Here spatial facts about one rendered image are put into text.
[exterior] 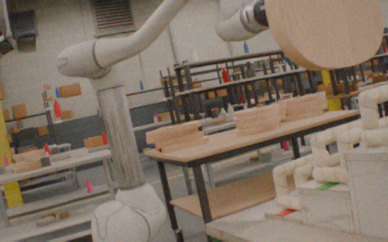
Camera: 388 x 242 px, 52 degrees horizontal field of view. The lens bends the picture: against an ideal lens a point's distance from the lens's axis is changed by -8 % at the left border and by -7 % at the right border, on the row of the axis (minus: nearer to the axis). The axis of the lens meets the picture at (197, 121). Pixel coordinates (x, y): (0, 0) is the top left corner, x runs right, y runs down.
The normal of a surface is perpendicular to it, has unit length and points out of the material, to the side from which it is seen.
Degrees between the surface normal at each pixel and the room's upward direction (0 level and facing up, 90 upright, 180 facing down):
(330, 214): 90
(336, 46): 91
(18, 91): 90
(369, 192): 90
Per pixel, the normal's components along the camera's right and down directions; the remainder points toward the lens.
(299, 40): 0.47, -0.04
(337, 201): -0.86, 0.21
